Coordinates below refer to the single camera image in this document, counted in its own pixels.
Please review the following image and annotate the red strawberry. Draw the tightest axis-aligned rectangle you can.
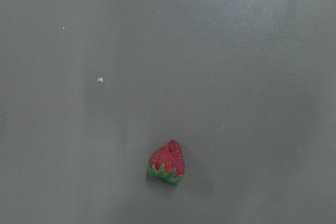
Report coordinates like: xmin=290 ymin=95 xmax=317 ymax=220
xmin=147 ymin=140 xmax=185 ymax=185

